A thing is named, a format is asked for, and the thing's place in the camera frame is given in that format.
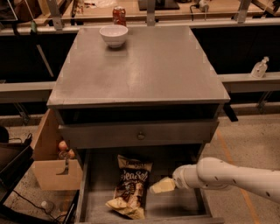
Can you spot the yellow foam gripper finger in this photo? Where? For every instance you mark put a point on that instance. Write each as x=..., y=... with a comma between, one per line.
x=164, y=185

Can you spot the brown chip bag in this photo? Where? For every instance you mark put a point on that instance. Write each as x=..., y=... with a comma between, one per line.
x=130, y=192

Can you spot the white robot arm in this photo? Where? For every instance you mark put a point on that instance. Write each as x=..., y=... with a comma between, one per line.
x=214, y=174

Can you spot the grey open middle drawer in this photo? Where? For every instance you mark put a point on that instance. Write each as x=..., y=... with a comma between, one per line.
x=101, y=174

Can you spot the grey top drawer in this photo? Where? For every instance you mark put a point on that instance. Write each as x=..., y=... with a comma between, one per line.
x=127, y=134

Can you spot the grey wooden drawer cabinet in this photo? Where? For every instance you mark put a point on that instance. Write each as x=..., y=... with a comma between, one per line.
x=160, y=74

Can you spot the red apple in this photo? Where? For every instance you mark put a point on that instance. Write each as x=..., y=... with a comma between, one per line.
x=62, y=146

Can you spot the clear plastic bottle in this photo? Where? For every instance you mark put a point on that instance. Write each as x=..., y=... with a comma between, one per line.
x=48, y=206

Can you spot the cardboard box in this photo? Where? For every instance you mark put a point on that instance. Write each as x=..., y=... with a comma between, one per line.
x=53, y=173

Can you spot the white ceramic bowl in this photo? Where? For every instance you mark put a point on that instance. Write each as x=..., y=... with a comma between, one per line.
x=114, y=35

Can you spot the red soda can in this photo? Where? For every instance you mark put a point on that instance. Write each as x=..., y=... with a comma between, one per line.
x=119, y=16

